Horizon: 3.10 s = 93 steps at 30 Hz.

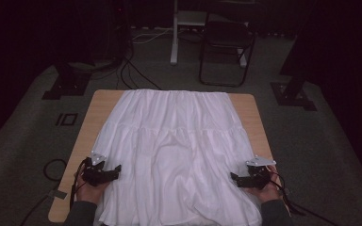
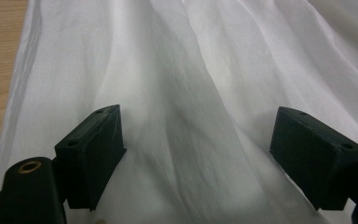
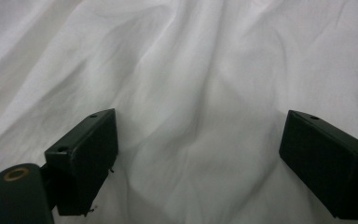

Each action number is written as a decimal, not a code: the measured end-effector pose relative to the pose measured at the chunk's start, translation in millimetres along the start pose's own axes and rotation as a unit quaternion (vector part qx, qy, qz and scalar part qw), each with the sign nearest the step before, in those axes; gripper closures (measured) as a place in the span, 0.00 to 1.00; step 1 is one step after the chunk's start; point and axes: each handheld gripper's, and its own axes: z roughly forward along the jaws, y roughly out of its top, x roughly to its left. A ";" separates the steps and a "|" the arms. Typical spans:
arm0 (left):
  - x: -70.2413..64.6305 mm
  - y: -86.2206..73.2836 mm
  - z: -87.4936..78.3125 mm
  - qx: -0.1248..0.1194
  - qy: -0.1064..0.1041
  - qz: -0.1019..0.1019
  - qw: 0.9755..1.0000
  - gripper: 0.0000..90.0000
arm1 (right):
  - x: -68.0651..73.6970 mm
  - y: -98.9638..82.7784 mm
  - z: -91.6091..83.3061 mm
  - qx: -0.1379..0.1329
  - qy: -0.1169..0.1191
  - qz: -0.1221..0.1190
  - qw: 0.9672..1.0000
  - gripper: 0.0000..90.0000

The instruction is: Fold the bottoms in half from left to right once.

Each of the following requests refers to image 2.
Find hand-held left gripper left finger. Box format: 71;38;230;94
54;105;128;212

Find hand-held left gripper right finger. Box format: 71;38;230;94
269;105;358;211

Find white pants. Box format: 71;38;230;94
0;0;358;224

